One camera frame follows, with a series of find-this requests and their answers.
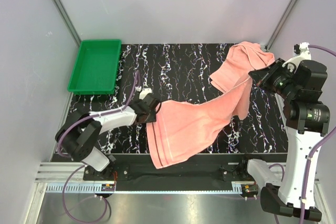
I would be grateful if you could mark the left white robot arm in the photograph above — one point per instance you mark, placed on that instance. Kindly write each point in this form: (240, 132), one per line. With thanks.
(79, 135)

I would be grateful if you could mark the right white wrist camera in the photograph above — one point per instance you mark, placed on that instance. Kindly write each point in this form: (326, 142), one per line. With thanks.
(301, 52)

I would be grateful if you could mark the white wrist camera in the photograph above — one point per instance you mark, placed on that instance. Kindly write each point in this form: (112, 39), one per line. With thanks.
(143, 92)
(301, 52)

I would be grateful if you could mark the pink striped towel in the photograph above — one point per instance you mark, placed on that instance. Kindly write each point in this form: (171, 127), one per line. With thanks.
(183, 130)

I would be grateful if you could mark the white slotted cable duct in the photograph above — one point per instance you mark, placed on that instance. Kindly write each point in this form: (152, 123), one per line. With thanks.
(80, 188)

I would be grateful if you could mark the aluminium frame rail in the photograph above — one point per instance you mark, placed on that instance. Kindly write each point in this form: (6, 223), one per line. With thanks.
(55, 172)

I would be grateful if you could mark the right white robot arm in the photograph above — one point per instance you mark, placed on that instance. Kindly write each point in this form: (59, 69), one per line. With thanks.
(299, 82)

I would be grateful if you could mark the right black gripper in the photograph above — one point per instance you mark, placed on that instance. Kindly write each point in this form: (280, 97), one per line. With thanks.
(262, 77)

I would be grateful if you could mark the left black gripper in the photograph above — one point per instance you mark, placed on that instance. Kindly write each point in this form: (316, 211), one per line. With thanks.
(151, 118)

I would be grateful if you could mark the black marble pattern mat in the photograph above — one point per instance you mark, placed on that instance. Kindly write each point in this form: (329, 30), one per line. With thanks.
(181, 72)

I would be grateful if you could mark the crumpled pink towel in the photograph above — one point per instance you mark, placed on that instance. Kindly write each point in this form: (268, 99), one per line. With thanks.
(241, 59)

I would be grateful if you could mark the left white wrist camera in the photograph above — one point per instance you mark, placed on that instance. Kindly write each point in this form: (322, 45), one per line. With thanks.
(143, 92)

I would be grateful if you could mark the green plastic tray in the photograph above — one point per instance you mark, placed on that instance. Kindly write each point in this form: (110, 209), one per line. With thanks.
(96, 67)

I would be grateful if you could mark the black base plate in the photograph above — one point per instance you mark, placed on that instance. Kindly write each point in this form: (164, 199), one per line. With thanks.
(202, 173)

